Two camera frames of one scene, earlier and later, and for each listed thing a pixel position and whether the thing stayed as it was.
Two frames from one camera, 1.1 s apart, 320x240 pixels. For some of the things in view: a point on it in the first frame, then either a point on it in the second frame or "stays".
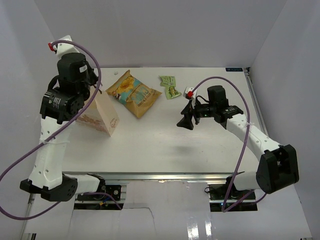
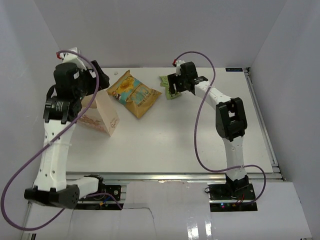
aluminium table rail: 130,177 stays
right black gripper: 189,109 → 173,80
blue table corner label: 234,69 stays
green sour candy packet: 171,92 stays
